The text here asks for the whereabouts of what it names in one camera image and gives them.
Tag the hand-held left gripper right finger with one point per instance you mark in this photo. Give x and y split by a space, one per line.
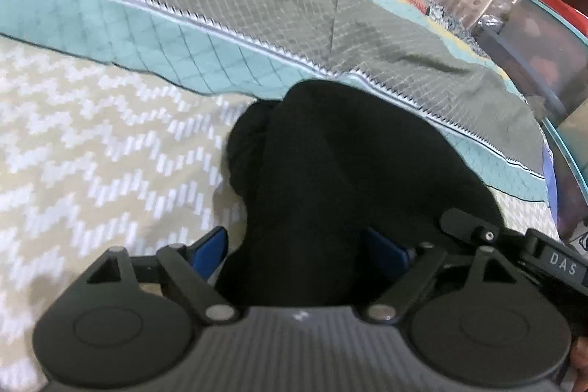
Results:
386 252

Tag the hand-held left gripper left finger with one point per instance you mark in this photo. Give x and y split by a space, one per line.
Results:
211 247

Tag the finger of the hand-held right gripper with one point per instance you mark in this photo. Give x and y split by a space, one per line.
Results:
468 226

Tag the black pants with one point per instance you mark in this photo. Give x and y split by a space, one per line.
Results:
330 171

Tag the purple mattress sheet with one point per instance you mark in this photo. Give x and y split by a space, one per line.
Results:
550 176

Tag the patterned teal beige bed sheet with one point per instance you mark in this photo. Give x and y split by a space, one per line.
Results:
138 75

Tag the clear plastic storage box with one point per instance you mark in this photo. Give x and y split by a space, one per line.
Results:
537 47

